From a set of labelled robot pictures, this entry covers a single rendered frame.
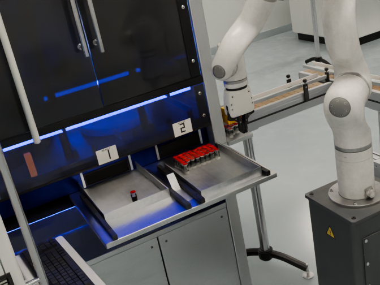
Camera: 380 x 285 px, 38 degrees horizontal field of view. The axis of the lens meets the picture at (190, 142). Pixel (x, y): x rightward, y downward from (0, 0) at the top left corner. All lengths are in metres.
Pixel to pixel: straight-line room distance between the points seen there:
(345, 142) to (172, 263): 1.08
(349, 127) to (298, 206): 1.89
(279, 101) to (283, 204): 1.13
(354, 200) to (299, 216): 1.62
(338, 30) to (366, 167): 0.46
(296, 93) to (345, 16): 1.11
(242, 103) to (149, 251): 0.86
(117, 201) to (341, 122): 0.91
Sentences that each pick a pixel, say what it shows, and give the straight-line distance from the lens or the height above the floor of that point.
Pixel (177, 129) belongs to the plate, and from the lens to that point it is 2.33.
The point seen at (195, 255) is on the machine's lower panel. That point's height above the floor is 0.40.
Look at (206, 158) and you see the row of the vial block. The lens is 2.29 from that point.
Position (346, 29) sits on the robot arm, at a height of 1.44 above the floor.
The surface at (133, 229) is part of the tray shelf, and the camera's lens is 1.96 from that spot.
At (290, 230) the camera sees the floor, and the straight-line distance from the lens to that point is 3.41.
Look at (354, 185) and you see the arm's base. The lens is 1.91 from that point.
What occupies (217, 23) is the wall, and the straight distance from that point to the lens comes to 7.63.
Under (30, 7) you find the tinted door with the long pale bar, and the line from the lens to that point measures 2.08.
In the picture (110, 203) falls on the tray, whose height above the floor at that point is 0.88.
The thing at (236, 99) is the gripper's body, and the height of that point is 1.22.
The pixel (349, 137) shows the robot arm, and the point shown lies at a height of 1.10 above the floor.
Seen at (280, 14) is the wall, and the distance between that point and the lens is 8.16.
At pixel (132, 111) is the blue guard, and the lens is 2.23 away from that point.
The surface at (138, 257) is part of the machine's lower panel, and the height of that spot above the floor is 0.52.
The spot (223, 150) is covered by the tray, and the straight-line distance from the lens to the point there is 2.37.
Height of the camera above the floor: 1.85
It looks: 22 degrees down
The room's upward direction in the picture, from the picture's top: 12 degrees counter-clockwise
